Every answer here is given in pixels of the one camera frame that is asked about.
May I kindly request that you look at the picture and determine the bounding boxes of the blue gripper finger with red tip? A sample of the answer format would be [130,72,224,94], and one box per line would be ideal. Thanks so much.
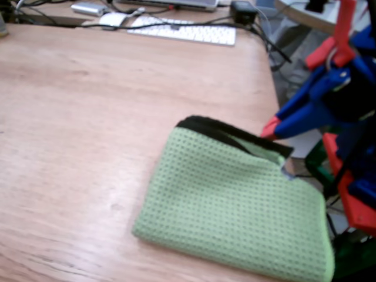
[260,102,335,140]

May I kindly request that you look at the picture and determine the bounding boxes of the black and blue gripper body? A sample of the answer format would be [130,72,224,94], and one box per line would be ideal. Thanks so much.
[324,58,376,123]

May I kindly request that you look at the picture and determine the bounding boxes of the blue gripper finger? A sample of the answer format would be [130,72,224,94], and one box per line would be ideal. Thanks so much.
[277,69,352,121]

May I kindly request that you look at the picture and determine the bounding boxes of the green waffle cloth black trim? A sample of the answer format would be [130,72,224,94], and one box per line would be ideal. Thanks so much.
[131,115,335,282]

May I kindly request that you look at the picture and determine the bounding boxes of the white sheet on floor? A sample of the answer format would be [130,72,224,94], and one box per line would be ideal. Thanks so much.
[289,129,323,159]

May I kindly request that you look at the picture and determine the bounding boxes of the person leg grey trousers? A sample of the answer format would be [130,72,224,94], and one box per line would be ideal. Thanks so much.
[270,17,312,98]

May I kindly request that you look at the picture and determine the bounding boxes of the round white table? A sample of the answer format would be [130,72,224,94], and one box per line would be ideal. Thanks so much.
[274,0,376,35]

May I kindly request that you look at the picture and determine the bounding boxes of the black power adapter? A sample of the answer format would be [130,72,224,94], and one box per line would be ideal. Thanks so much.
[230,1,259,26]

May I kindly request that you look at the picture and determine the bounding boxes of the white keyboard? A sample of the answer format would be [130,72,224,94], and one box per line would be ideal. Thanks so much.
[126,16,237,47]

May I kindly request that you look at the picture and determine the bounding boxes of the white computer mouse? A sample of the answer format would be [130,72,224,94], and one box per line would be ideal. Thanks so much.
[99,12,127,30]

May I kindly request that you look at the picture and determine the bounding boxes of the silver external drive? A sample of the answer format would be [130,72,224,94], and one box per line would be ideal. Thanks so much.
[70,2,109,17]

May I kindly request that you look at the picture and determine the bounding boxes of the grey object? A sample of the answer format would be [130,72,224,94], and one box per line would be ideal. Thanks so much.
[0,14,9,38]

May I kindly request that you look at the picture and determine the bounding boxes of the black adapter cable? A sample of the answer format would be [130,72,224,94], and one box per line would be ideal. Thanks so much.
[249,22,293,71]

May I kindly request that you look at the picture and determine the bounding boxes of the white cable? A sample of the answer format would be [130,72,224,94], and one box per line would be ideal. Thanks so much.
[125,7,146,19]

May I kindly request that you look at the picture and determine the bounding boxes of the black cable over keyboard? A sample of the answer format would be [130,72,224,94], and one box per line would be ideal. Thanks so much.
[76,16,236,30]

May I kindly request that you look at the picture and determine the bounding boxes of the black cable bundle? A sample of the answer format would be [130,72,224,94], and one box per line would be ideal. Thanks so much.
[11,0,74,26]

